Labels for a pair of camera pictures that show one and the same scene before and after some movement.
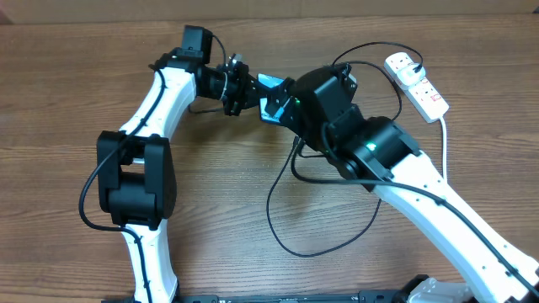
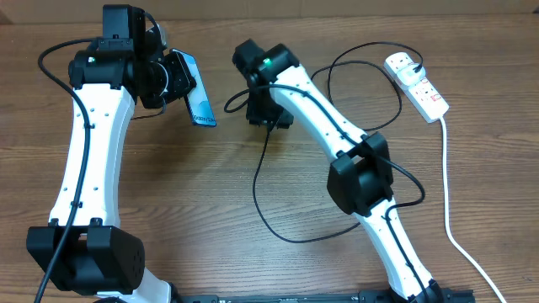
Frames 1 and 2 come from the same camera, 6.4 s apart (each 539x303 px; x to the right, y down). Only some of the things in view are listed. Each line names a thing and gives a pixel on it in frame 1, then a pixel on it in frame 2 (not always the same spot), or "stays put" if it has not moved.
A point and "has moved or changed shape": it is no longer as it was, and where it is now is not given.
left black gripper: [243, 94] -> [183, 82]
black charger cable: [293, 151] -> [329, 67]
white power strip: [423, 95] stays put
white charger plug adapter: [412, 74] stays put
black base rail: [363, 296] stays put
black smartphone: [271, 99] has moved or changed shape
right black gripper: [297, 115] -> [260, 119]
